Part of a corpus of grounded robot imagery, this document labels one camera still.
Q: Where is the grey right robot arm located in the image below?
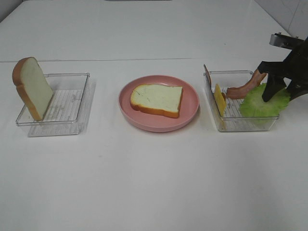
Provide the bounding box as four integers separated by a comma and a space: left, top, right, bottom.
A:
257, 33, 308, 102

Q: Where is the pink round plate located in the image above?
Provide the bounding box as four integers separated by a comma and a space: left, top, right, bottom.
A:
118, 75, 199, 132

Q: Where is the clear plastic bread box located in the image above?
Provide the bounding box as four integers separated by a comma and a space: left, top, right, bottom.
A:
15, 73, 95, 137

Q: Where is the bread slice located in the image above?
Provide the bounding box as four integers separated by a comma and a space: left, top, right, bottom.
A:
130, 84, 183, 118
12, 57, 53, 121

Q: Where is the yellow cheese slice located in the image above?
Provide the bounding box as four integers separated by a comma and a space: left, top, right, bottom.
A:
214, 84, 227, 130

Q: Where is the curved bacon strip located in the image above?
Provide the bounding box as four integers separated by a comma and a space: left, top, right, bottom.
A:
226, 69, 267, 99

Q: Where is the clear plastic ingredients box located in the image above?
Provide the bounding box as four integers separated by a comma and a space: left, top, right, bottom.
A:
204, 70, 279, 132

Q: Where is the green lettuce leaf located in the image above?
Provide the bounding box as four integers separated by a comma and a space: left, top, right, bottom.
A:
239, 83, 290, 117

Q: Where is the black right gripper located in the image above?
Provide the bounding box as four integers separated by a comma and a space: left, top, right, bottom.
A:
257, 37, 308, 102

